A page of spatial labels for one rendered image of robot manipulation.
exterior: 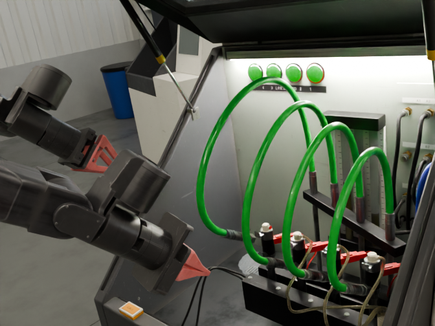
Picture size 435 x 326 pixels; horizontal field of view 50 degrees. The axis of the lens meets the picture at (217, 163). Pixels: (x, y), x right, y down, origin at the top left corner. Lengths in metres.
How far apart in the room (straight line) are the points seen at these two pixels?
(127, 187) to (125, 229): 0.05
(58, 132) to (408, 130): 0.72
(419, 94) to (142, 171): 0.66
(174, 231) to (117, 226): 0.09
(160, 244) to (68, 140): 0.28
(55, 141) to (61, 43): 6.90
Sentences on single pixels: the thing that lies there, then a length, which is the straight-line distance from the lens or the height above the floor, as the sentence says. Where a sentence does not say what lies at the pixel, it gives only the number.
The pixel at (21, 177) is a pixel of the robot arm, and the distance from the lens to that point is 0.53.
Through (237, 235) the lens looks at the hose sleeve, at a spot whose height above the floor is 1.14.
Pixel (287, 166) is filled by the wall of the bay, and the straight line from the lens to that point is 1.28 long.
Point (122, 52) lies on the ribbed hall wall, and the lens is 8.17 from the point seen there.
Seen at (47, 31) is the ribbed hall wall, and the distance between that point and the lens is 7.63.
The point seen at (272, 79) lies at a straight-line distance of 0.96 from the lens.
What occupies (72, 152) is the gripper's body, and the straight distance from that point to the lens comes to 0.82.
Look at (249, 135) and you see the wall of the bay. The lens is 1.33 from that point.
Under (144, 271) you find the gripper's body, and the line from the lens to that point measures 0.66.
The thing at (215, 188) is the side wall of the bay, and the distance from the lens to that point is 1.34.
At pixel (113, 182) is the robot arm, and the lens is 0.57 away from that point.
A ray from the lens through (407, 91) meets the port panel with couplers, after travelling 1.06.
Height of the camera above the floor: 1.60
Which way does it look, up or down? 20 degrees down
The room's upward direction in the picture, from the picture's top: 9 degrees counter-clockwise
